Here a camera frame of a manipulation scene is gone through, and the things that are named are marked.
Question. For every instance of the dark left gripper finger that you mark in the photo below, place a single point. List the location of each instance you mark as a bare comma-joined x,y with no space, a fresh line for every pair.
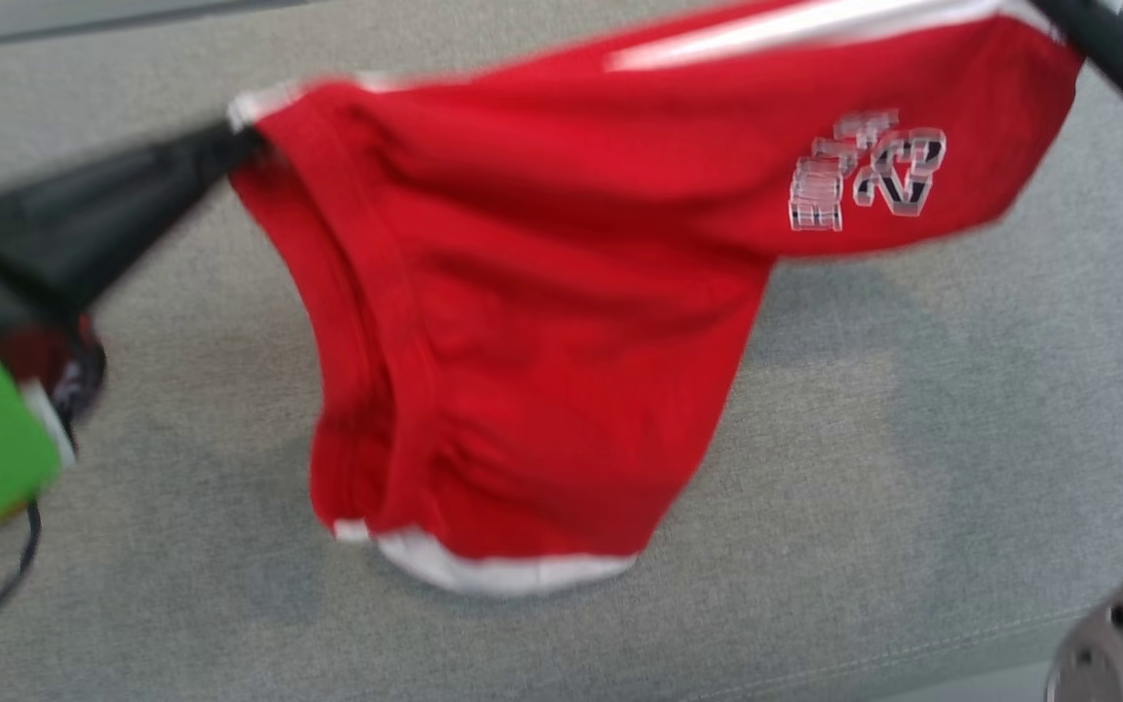
84,219

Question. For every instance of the red and white basketball jersey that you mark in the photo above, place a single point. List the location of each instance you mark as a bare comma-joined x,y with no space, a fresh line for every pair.
542,322

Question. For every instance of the grey upholstered sofa cushion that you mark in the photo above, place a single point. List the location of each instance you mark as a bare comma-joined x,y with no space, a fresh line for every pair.
893,468

